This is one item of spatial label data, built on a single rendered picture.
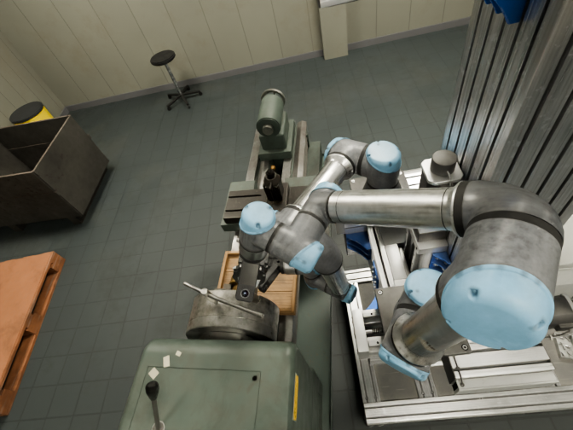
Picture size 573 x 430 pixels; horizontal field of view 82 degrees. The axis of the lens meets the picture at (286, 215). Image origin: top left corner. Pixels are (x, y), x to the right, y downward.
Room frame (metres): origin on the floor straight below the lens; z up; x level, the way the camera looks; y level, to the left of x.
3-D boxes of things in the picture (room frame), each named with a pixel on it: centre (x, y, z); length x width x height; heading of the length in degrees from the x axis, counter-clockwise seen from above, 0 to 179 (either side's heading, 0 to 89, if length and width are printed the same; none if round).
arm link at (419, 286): (0.29, -0.28, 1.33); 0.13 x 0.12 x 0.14; 135
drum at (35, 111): (3.82, 2.38, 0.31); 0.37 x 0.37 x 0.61
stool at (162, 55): (4.16, 0.80, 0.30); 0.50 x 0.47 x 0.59; 69
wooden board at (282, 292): (0.74, 0.21, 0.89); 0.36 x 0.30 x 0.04; 71
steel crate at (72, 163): (2.93, 2.23, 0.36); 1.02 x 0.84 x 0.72; 79
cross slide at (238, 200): (1.11, 0.07, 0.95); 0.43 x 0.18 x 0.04; 71
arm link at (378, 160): (0.79, -0.38, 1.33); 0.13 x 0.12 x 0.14; 43
